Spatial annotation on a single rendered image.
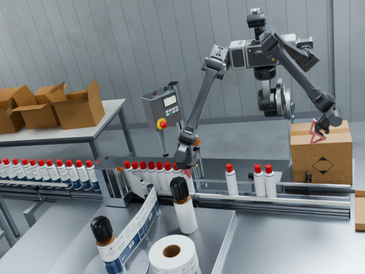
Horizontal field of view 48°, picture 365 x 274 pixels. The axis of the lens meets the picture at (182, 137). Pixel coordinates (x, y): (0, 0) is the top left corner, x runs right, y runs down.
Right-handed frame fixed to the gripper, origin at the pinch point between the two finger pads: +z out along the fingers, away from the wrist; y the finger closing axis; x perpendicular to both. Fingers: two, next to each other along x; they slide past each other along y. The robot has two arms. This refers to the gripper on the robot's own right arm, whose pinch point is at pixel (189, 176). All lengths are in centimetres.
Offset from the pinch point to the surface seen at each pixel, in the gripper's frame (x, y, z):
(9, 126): 110, -225, 23
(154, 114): 10.6, -17.6, -30.5
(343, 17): 266, 76, -14
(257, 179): 8.4, 33.2, 5.9
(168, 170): 10.5, -16.8, 3.4
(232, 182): 9.1, 19.6, 9.0
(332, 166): 28, 69, 9
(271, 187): 8.6, 39.6, 10.7
